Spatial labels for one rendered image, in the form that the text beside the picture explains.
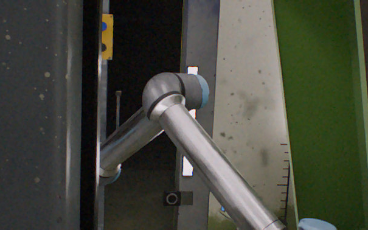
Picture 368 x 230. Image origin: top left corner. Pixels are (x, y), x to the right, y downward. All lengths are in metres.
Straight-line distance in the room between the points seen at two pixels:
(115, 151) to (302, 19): 0.98
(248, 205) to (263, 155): 1.41
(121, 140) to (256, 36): 1.15
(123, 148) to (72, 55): 1.19
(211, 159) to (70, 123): 0.76
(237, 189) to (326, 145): 1.01
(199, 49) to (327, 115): 0.78
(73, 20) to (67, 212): 0.08
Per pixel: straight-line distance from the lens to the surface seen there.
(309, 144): 1.79
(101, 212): 2.46
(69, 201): 0.17
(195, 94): 1.12
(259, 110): 2.21
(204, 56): 2.12
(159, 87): 1.01
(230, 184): 0.88
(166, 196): 2.19
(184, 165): 2.14
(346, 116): 1.86
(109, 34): 2.24
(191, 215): 2.27
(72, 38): 0.16
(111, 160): 1.43
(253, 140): 2.23
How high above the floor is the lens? 1.23
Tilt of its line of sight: 7 degrees down
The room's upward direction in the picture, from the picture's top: 3 degrees clockwise
